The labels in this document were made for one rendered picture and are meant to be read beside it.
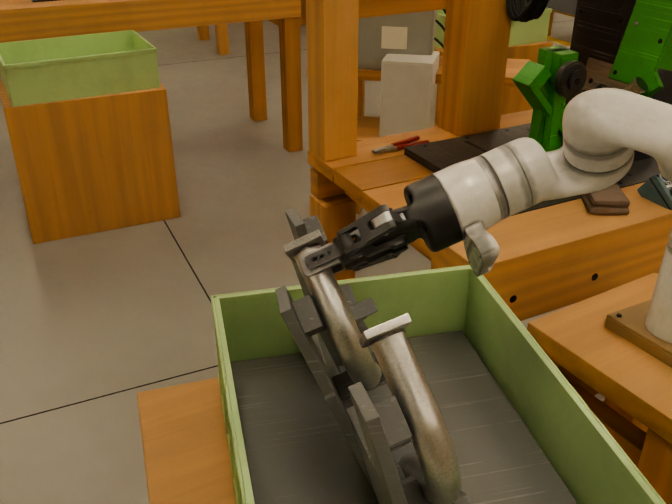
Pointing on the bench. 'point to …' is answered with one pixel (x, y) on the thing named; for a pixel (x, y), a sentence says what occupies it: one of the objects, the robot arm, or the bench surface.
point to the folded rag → (607, 201)
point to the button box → (657, 191)
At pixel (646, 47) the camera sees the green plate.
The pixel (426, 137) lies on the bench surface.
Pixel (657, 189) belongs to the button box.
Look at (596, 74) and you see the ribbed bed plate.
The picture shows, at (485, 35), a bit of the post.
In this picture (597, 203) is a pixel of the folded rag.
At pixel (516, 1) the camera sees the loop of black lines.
